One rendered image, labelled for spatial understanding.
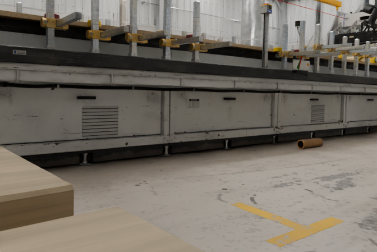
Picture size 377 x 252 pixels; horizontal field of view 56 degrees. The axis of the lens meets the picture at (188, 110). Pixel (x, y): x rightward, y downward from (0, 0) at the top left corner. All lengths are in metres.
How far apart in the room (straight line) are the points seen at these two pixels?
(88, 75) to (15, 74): 0.38
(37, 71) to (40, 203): 1.89
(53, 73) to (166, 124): 0.96
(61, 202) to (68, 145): 2.15
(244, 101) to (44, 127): 1.73
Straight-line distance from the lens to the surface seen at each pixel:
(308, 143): 3.37
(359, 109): 4.93
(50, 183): 0.18
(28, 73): 2.03
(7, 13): 2.18
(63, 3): 9.85
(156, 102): 2.61
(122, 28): 1.90
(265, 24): 3.07
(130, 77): 2.25
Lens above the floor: 0.49
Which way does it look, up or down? 3 degrees down
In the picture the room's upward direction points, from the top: 1 degrees clockwise
